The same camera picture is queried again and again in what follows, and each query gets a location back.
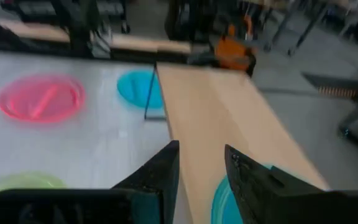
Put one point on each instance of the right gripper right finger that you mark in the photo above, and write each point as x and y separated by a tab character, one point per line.
247	180

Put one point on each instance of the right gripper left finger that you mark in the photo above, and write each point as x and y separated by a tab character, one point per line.
163	174

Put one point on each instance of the blue plate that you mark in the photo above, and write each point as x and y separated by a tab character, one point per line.
132	88
224	202

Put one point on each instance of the green plate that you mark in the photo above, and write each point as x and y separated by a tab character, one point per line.
20	182

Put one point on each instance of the pink translucent plate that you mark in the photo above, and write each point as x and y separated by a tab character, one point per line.
41	98

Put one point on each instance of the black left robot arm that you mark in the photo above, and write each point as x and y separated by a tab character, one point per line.
79	31

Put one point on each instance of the orange machine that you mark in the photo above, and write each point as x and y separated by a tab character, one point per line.
232	54

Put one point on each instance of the black perforated metal panel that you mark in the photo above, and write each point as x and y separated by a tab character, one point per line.
331	84

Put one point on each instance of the long wooden board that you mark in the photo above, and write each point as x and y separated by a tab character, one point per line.
135	43

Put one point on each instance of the black metal table frame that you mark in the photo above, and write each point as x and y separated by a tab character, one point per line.
129	56

